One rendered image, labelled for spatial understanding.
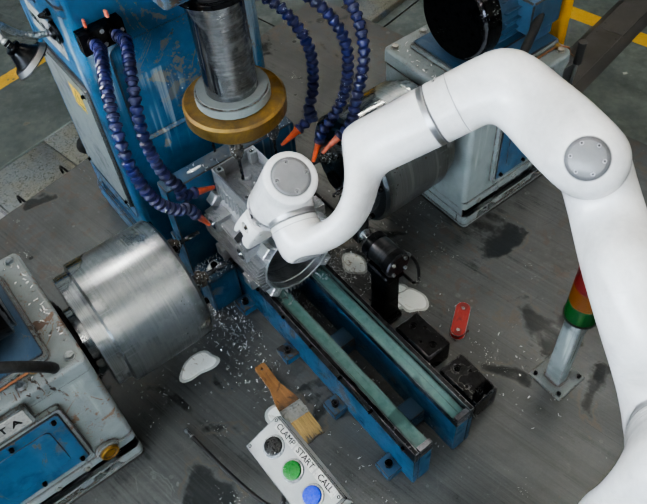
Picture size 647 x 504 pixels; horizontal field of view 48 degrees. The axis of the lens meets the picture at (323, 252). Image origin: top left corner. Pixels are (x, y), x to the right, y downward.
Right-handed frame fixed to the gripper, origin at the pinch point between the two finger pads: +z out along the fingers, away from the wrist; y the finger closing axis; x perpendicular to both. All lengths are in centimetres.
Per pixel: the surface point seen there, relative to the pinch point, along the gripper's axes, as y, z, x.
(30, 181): -21, 119, 71
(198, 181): -2.3, 5.4, 15.1
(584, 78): 200, 124, -2
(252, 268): -3.2, 4.9, -4.9
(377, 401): 0.8, -1.0, -38.5
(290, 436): -18.5, -15.7, -32.2
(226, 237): -3.1, 8.7, 3.4
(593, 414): 35, -3, -65
